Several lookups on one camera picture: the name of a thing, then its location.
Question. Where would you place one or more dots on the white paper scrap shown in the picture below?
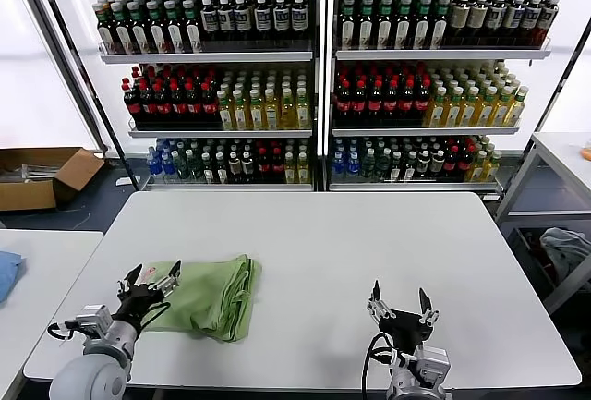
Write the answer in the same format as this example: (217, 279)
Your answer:
(124, 181)

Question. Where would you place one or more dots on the dark bottle white label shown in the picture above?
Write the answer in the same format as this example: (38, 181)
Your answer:
(226, 19)
(299, 18)
(262, 19)
(243, 19)
(495, 17)
(209, 20)
(531, 16)
(547, 15)
(281, 18)

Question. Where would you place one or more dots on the cola bottle red cap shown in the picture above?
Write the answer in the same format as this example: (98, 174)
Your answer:
(163, 106)
(465, 164)
(148, 106)
(344, 105)
(263, 168)
(178, 106)
(132, 106)
(407, 104)
(451, 164)
(359, 105)
(391, 105)
(194, 106)
(376, 105)
(422, 103)
(277, 168)
(209, 106)

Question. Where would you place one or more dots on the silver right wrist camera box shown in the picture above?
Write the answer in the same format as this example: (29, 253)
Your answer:
(434, 360)

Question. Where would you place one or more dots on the blue drink bottle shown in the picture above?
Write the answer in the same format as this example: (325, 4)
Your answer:
(154, 164)
(353, 168)
(169, 165)
(339, 168)

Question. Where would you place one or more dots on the dark bottle beige label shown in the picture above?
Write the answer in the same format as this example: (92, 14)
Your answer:
(478, 19)
(459, 19)
(513, 16)

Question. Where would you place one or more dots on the metal rods bundle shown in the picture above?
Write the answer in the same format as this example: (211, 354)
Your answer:
(27, 173)

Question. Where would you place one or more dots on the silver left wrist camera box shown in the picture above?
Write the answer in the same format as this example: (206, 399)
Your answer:
(92, 319)

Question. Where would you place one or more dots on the black diagonal frame pole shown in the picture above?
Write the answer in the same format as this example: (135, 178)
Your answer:
(83, 72)
(564, 72)

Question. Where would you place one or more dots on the white shelf rack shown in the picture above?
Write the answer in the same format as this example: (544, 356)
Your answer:
(438, 54)
(208, 56)

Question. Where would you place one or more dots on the blue folded cloth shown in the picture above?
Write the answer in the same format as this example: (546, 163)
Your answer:
(9, 275)

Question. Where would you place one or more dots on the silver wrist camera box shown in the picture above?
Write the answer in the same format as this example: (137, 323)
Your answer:
(92, 319)
(434, 360)

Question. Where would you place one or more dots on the orange object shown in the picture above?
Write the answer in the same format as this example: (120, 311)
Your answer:
(586, 153)

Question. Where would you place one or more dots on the dark bottle green cap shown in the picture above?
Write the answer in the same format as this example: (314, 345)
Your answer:
(157, 29)
(105, 30)
(384, 23)
(439, 23)
(421, 23)
(192, 28)
(122, 30)
(403, 23)
(175, 28)
(348, 23)
(365, 23)
(139, 30)

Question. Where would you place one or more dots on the dark bottle white cap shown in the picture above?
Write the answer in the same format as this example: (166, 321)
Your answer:
(409, 168)
(208, 170)
(222, 170)
(395, 168)

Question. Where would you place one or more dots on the yellow juice bottle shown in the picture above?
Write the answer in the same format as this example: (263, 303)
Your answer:
(452, 111)
(240, 113)
(272, 112)
(468, 111)
(303, 112)
(287, 112)
(492, 168)
(225, 113)
(478, 168)
(290, 170)
(516, 110)
(435, 111)
(501, 110)
(484, 111)
(303, 170)
(256, 113)

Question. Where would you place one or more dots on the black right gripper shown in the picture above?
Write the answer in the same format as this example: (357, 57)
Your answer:
(408, 330)

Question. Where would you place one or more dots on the grey frame side table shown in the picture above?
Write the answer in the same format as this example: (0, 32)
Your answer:
(561, 150)

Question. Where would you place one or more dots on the white side table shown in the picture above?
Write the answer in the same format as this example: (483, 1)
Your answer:
(55, 261)

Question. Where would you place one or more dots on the brown cardboard box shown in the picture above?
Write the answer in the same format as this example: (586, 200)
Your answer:
(32, 194)

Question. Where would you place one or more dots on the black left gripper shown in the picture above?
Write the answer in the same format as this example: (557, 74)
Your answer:
(138, 305)

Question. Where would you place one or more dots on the grey crumpled cloth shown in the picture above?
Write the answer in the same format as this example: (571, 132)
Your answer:
(563, 247)

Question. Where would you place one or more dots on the green polo shirt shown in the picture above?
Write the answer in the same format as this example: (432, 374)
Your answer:
(208, 294)

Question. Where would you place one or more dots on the grey diagonal frame pole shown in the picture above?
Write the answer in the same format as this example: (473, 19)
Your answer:
(59, 49)

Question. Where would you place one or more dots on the black storage crate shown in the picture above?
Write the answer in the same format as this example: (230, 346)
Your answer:
(526, 252)

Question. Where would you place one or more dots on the dark bottle grey label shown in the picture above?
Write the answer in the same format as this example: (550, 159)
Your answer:
(437, 164)
(234, 169)
(248, 169)
(423, 165)

